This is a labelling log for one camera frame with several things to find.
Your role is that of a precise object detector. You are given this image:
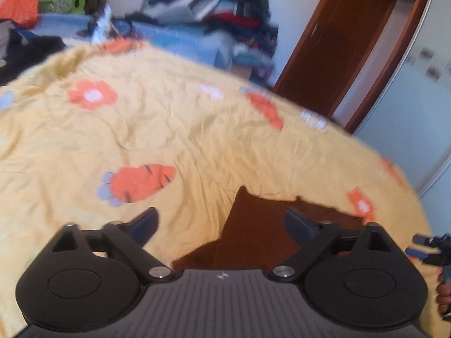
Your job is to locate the brown knitted garment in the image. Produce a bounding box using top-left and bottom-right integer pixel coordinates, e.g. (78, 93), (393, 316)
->
(173, 186), (364, 275)

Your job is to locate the pile of dark clothes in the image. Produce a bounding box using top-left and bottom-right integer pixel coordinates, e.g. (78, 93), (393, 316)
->
(142, 0), (279, 85)

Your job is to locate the person's right hand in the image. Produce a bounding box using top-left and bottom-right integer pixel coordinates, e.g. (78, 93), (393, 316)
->
(436, 273), (451, 318)

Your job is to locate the yellow carrot-print bed sheet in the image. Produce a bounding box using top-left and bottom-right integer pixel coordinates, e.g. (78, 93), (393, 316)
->
(1, 41), (430, 337)

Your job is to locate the white wardrobe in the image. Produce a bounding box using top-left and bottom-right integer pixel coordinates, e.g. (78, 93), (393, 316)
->
(355, 0), (450, 234)

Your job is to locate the brown wooden door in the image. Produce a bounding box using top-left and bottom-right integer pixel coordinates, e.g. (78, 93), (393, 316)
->
(273, 0), (399, 118)

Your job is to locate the green box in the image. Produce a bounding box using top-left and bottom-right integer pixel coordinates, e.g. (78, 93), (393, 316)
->
(70, 0), (86, 15)

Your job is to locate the orange plastic bag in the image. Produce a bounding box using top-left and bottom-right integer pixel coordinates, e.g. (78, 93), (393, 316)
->
(0, 0), (39, 29)

